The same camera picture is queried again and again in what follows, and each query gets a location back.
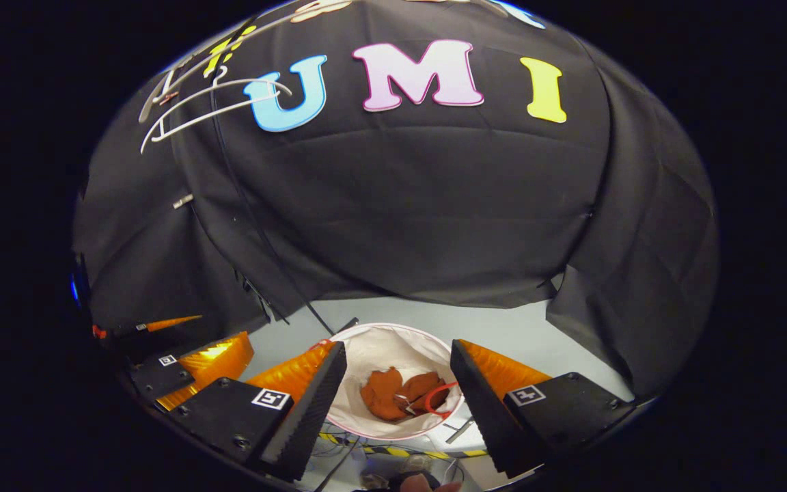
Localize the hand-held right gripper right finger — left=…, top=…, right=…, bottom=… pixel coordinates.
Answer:
left=450, top=338, right=637, bottom=479

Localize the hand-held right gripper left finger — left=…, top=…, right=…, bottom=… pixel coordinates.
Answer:
left=165, top=340, right=348, bottom=482

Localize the orange corduroy shirt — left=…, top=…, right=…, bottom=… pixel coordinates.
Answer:
left=359, top=367, right=450, bottom=422

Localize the white laundry hamper pink rim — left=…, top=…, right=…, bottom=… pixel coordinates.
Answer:
left=325, top=323, right=466, bottom=441

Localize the black clothes rack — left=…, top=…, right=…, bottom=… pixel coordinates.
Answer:
left=139, top=7, right=360, bottom=336

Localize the white clothes hanger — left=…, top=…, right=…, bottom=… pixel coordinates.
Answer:
left=139, top=65, right=293, bottom=154

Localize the yellow black floor tape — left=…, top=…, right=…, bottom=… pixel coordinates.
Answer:
left=318, top=430, right=486, bottom=460

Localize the black backdrop cloth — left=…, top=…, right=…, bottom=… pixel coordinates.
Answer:
left=71, top=0, right=719, bottom=400

